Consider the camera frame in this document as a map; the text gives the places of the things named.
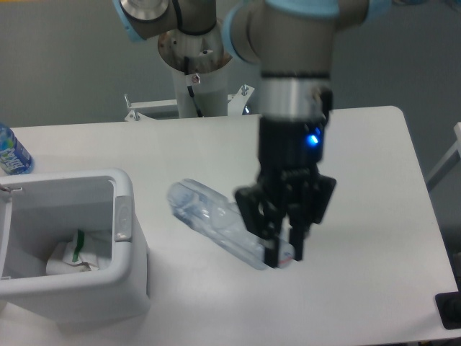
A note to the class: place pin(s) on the black table clamp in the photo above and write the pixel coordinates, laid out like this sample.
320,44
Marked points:
448,305

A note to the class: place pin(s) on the blue labelled water bottle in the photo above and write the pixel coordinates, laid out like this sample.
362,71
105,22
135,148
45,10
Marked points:
15,158

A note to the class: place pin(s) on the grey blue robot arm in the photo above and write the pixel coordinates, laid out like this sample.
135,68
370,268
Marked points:
292,43

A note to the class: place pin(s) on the white plastic trash can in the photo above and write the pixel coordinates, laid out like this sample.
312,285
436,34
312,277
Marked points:
38,211

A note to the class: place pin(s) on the crushed clear plastic bottle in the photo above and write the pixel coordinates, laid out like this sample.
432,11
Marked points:
211,214

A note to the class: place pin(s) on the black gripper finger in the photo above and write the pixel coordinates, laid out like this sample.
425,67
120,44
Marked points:
311,199
263,219

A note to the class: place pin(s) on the white frame at right edge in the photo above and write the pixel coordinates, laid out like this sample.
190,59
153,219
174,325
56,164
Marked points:
447,162

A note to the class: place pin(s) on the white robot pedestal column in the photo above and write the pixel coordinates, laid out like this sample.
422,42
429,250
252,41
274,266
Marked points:
199,68

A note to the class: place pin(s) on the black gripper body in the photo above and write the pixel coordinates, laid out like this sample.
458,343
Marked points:
291,146

